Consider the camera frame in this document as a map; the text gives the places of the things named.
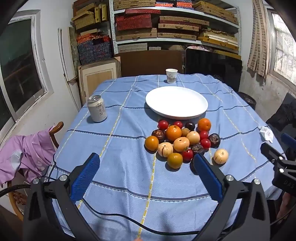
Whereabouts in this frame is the white metal shelf rack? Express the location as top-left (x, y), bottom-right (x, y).
top-left (109, 0), bottom-right (242, 58)

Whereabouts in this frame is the crumpled white tissue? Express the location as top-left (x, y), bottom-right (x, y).
top-left (259, 126), bottom-right (274, 142)

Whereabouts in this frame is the brown board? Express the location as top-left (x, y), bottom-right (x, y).
top-left (120, 50), bottom-right (183, 77)

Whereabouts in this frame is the white paper cup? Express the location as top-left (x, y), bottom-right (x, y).
top-left (166, 68), bottom-right (178, 84)

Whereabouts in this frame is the cardboard box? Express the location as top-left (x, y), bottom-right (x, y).
top-left (78, 58), bottom-right (121, 105)

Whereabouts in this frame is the white drink can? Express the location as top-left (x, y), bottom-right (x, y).
top-left (87, 95), bottom-right (108, 123)

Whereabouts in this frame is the large red patterned box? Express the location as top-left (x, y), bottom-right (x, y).
top-left (116, 13), bottom-right (152, 31)

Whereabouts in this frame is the white round plate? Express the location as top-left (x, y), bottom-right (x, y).
top-left (145, 86), bottom-right (208, 120)

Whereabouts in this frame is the greenish yellow orange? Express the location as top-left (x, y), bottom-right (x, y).
top-left (167, 153), bottom-right (183, 169)

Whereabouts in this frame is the thick black hose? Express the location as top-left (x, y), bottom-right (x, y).
top-left (0, 183), bottom-right (34, 197)

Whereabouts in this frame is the hanging woven mat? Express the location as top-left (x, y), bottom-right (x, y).
top-left (247, 0), bottom-right (270, 77)

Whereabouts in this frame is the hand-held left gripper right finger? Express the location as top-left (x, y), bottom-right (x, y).
top-left (193, 153), bottom-right (271, 241)

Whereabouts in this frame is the black flat screen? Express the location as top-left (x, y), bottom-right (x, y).
top-left (185, 48), bottom-right (242, 91)

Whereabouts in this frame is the pale striped fruit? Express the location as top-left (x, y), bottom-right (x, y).
top-left (157, 142), bottom-right (174, 157)

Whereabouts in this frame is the white leaning board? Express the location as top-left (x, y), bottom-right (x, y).
top-left (58, 28), bottom-right (81, 109)

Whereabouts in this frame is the stack of tan woven boxes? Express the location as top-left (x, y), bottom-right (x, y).
top-left (113, 0), bottom-right (240, 50)

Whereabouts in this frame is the pale orange apple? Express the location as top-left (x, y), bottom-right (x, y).
top-left (173, 137), bottom-right (190, 152)

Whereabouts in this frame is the blue striped tablecloth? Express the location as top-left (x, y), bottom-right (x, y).
top-left (52, 74), bottom-right (287, 241)

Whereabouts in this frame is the yellow orange persimmon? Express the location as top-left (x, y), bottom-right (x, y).
top-left (144, 136), bottom-right (159, 151)

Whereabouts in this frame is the pale peach fruit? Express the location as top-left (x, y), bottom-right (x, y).
top-left (186, 131), bottom-right (201, 145)

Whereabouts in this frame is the pale cream fruit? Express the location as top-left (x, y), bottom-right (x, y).
top-left (213, 148), bottom-right (229, 165)

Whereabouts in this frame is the window with wire mesh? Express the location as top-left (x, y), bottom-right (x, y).
top-left (266, 7), bottom-right (296, 86)

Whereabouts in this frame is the thin black cable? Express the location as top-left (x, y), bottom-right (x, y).
top-left (42, 160), bottom-right (201, 235)

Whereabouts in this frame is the wooden chair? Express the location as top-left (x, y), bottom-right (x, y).
top-left (7, 122), bottom-right (64, 216)

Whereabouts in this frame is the window with white frame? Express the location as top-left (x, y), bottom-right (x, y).
top-left (0, 10), bottom-right (53, 144)

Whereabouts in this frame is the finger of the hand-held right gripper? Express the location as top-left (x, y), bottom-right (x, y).
top-left (260, 142), bottom-right (286, 163)
top-left (281, 133), bottom-right (296, 160)

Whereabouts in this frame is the green patterned board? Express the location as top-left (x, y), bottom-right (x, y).
top-left (69, 27), bottom-right (80, 77)

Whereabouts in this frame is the stack of blue patterned boxes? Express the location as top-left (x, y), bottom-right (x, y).
top-left (77, 35), bottom-right (112, 65)

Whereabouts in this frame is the large orange with stem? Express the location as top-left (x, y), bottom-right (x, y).
top-left (166, 125), bottom-right (182, 142)

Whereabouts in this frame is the black jacket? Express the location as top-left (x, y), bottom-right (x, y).
top-left (266, 93), bottom-right (296, 132)

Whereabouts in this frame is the black round stool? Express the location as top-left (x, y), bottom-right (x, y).
top-left (237, 91), bottom-right (257, 110)

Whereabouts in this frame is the pile of olive woven boxes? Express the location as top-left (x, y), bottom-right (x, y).
top-left (72, 0), bottom-right (109, 30)

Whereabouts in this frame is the round orange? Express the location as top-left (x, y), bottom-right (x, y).
top-left (197, 118), bottom-right (212, 132)

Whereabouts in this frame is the pink garment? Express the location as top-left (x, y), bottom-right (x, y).
top-left (0, 126), bottom-right (56, 186)

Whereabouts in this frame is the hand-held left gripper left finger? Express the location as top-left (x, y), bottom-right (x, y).
top-left (23, 152), bottom-right (102, 241)

